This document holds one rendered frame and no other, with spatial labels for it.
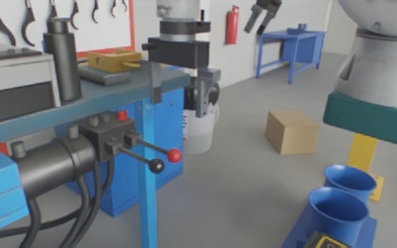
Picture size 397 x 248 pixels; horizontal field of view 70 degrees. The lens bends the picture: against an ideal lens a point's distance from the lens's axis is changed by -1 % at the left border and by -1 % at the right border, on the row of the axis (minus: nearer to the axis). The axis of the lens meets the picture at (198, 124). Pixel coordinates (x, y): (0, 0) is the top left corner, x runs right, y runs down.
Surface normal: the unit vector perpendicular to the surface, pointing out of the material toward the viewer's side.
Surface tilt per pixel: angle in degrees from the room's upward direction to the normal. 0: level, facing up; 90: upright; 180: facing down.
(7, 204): 90
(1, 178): 90
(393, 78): 68
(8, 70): 90
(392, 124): 90
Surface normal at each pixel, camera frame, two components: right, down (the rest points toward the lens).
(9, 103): 0.80, 0.25
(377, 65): -0.71, -0.08
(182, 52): -0.59, 0.29
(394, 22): -0.57, 0.58
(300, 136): 0.11, 0.38
